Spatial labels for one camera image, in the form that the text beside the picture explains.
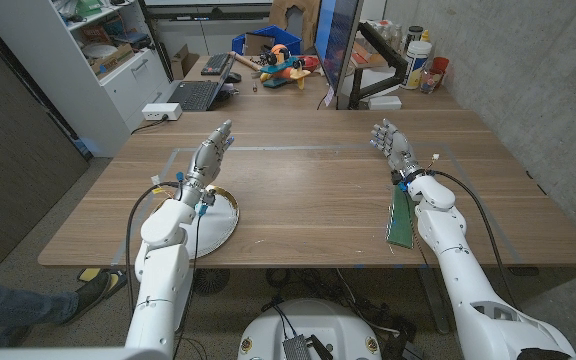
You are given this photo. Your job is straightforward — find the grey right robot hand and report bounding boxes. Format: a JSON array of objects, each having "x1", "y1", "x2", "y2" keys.
[{"x1": 369, "y1": 118, "x2": 427, "y2": 184}]

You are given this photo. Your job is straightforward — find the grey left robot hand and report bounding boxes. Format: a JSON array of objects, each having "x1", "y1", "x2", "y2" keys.
[{"x1": 180, "y1": 118, "x2": 236, "y2": 205}]

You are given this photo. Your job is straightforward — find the white gold-rimmed paper plate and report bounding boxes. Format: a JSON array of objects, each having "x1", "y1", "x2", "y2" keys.
[{"x1": 155, "y1": 184, "x2": 241, "y2": 260}]

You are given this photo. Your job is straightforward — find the small white box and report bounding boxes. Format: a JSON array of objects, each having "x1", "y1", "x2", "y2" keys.
[{"x1": 367, "y1": 94, "x2": 403, "y2": 111}]

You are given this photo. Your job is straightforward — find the black laptop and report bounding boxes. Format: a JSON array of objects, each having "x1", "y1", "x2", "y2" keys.
[{"x1": 166, "y1": 49, "x2": 237, "y2": 112}]

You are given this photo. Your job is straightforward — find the clear glass jar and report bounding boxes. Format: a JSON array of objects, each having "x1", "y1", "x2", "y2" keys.
[{"x1": 419, "y1": 67, "x2": 444, "y2": 95}]

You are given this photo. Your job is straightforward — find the green circuit board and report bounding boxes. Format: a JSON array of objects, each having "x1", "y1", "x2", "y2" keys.
[{"x1": 386, "y1": 184, "x2": 416, "y2": 250}]

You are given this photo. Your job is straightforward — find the white plastic canister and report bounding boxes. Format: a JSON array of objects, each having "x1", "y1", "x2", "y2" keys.
[{"x1": 400, "y1": 39, "x2": 433, "y2": 91}]

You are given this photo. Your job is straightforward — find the red cup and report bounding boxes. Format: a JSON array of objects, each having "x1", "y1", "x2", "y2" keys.
[{"x1": 430, "y1": 55, "x2": 451, "y2": 77}]

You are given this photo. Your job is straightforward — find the black keyboard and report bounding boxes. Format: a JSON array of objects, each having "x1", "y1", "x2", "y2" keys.
[{"x1": 200, "y1": 52, "x2": 232, "y2": 77}]

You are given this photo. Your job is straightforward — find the open cardboard box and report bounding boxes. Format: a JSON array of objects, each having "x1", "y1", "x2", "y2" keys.
[{"x1": 170, "y1": 43, "x2": 200, "y2": 81}]

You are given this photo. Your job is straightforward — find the dark-lidded jar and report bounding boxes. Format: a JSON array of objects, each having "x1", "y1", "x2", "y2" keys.
[{"x1": 404, "y1": 24, "x2": 425, "y2": 54}]

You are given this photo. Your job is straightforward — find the colourful toy airplane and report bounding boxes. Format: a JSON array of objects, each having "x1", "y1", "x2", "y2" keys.
[{"x1": 257, "y1": 43, "x2": 314, "y2": 91}]

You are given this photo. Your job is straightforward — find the black round fan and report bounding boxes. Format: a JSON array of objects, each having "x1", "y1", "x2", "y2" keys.
[{"x1": 191, "y1": 268, "x2": 232, "y2": 297}]

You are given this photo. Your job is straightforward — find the red bowl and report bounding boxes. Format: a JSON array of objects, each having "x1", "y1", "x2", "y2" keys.
[{"x1": 300, "y1": 54, "x2": 322, "y2": 73}]

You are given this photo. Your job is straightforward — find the flat computer monitor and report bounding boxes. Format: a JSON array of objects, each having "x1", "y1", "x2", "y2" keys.
[{"x1": 313, "y1": 0, "x2": 362, "y2": 97}]

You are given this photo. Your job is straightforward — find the blue plastic bin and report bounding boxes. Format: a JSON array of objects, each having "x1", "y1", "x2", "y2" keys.
[{"x1": 231, "y1": 24, "x2": 303, "y2": 57}]

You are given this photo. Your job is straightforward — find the yellow and black slipper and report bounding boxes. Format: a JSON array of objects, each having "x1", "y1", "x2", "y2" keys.
[{"x1": 77, "y1": 267, "x2": 128, "y2": 297}]

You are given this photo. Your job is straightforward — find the white shelf cabinet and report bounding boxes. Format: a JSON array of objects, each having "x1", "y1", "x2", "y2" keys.
[{"x1": 0, "y1": 0, "x2": 174, "y2": 159}]

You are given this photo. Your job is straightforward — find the person's dark shoe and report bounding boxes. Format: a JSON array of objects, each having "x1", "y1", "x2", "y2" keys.
[{"x1": 62, "y1": 269, "x2": 114, "y2": 325}]

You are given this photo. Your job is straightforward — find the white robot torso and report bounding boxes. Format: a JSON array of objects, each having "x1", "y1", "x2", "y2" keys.
[{"x1": 237, "y1": 298, "x2": 383, "y2": 360}]

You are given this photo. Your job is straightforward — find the grey heat sink module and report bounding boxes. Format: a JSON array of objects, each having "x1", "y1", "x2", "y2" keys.
[{"x1": 281, "y1": 334, "x2": 314, "y2": 360}]

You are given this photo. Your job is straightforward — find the person's leg in jeans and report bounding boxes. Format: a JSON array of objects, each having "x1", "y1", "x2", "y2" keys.
[{"x1": 0, "y1": 274, "x2": 80, "y2": 349}]

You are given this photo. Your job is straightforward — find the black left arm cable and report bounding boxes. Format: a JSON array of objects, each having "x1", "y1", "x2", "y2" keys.
[{"x1": 124, "y1": 180, "x2": 182, "y2": 319}]

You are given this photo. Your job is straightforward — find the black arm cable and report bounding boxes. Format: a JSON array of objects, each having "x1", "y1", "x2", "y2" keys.
[
  {"x1": 428, "y1": 169, "x2": 518, "y2": 310},
  {"x1": 124, "y1": 180, "x2": 182, "y2": 319}
]

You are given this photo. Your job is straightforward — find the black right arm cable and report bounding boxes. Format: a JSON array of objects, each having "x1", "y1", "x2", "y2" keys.
[{"x1": 428, "y1": 169, "x2": 518, "y2": 310}]

